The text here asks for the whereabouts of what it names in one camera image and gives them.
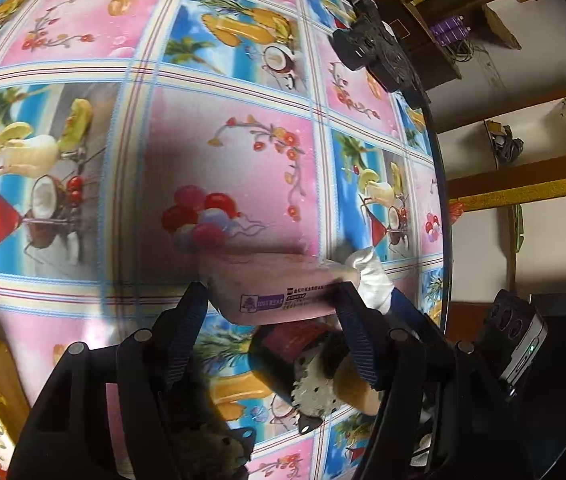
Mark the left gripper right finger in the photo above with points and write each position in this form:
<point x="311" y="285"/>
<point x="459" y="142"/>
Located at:
<point x="406" y="357"/>

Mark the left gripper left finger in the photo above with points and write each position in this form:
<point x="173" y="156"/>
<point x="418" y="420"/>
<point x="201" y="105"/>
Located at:
<point x="130" y="396"/>

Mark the pink tissue pack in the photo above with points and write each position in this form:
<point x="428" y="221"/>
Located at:
<point x="263" y="289"/>

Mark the white cloth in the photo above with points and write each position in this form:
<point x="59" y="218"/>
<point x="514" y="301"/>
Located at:
<point x="375" y="287"/>

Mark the motor with tan wheel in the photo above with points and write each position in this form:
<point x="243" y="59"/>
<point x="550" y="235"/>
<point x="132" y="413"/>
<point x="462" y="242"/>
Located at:
<point x="308" y="365"/>

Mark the grey motor with shaft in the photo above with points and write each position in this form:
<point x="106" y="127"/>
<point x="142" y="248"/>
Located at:
<point x="207" y="448"/>

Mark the purple bottles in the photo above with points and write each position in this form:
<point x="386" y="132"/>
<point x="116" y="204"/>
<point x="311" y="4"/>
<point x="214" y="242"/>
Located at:
<point x="450" y="30"/>

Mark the colourful patterned tablecloth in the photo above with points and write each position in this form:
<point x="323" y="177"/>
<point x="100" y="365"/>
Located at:
<point x="137" y="134"/>

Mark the black gadget on table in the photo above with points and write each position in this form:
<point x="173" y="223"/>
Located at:
<point x="367" y="43"/>

